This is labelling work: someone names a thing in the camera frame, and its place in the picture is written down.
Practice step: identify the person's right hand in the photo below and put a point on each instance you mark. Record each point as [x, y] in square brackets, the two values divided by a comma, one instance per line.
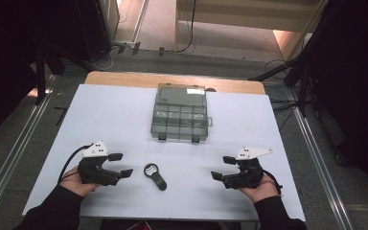
[263, 191]

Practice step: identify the light wooden cabinet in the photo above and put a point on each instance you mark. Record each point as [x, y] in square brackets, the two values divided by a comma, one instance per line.
[236, 16]

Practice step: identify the metal floor rail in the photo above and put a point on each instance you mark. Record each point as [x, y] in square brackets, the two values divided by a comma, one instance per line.
[11, 153]
[319, 159]

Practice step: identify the black tripod stand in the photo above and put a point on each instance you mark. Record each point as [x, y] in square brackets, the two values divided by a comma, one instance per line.
[303, 80]

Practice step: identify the white table mat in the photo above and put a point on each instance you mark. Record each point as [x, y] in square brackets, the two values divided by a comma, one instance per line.
[115, 118]

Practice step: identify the dark cabinet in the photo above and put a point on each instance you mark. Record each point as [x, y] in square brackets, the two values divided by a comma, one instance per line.
[92, 28]

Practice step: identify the black metal stand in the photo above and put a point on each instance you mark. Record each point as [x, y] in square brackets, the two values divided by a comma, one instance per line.
[40, 73]

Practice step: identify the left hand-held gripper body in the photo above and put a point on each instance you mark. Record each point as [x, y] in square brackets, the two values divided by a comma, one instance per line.
[93, 174]

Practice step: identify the clear grey compartment box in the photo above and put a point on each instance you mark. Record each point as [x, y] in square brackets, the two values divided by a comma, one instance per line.
[179, 115]

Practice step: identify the person's left hand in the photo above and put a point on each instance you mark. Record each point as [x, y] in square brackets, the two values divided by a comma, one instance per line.
[73, 183]

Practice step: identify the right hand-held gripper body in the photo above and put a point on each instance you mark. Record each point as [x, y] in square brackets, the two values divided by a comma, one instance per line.
[247, 177]

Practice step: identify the dark curtain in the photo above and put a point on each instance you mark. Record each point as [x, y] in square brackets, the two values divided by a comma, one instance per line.
[6, 64]
[357, 80]

